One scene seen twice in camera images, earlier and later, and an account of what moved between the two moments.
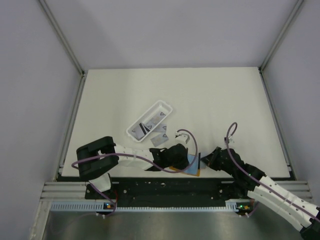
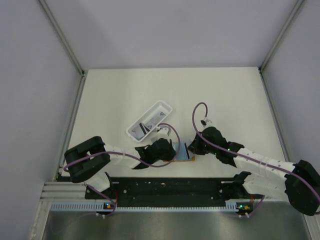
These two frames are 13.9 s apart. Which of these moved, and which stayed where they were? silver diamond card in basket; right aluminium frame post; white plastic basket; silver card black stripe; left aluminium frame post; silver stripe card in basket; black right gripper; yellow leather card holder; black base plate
Moved: silver card black stripe; yellow leather card holder; black right gripper
Stayed: silver stripe card in basket; black base plate; silver diamond card in basket; white plastic basket; right aluminium frame post; left aluminium frame post
